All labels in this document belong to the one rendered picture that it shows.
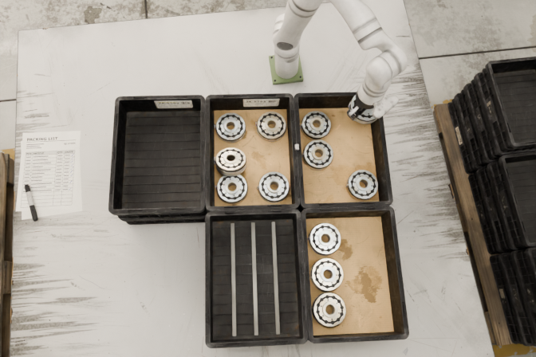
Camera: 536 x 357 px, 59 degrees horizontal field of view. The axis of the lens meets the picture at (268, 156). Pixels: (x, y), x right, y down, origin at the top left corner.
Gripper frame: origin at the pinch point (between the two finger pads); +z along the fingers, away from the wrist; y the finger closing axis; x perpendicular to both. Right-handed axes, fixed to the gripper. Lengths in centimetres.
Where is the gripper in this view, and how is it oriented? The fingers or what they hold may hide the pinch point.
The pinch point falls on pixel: (359, 111)
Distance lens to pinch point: 155.1
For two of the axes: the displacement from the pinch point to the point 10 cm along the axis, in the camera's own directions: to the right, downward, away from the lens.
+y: -7.6, 6.1, -2.3
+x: 6.5, 7.4, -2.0
